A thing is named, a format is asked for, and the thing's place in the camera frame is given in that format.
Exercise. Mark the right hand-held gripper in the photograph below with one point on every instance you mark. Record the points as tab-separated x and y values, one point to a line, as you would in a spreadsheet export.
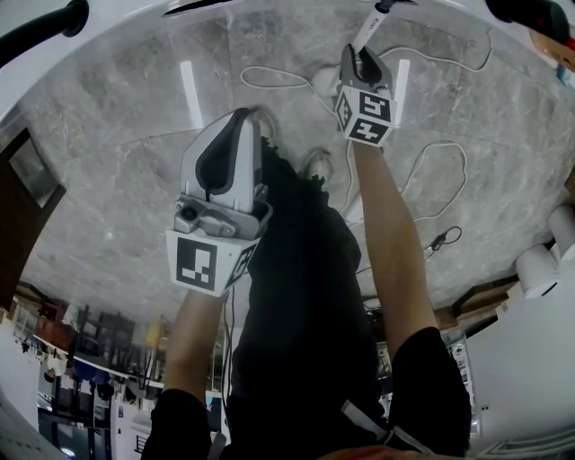
370	114

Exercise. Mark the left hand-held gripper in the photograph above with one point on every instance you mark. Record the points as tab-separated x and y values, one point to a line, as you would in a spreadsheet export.
193	265

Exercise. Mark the black-tipped white tool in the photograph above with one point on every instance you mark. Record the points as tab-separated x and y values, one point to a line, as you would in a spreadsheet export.
370	27

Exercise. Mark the person's left forearm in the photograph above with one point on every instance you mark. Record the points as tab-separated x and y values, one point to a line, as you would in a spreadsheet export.
193	341

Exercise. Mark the person's right forearm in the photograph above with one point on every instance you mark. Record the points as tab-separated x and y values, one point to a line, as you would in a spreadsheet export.
386	233

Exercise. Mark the white round device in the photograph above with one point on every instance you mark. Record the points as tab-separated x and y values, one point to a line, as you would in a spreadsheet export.
323	80

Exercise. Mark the person's left shoe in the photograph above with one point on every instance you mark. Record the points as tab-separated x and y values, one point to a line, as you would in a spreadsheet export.
267	128

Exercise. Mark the person's shoe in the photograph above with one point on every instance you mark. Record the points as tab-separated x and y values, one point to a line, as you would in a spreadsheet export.
316	161
267	128

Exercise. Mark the person's right shoe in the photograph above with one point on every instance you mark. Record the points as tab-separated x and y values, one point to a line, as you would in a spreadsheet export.
316	161

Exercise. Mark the person's black trousers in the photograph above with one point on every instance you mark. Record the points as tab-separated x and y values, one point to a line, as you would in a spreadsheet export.
305	314

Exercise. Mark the black round object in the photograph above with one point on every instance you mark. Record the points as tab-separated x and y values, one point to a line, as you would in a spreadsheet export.
530	11

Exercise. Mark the black metal chair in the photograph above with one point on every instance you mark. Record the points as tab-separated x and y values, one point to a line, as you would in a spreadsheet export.
108	332

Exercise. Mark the dark wooden cabinet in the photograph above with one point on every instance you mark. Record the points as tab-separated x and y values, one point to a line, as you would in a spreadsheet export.
13	215

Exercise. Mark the stack of wooden boards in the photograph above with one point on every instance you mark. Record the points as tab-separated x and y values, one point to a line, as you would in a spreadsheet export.
480	294

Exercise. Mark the white cylindrical bin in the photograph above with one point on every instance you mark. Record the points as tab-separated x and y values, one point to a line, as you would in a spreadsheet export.
536	269
566	224

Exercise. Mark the person's black shirt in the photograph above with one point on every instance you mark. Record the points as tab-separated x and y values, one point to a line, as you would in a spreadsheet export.
431	382

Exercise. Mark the glass display cabinet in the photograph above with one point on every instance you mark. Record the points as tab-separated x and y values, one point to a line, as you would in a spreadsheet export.
458	364

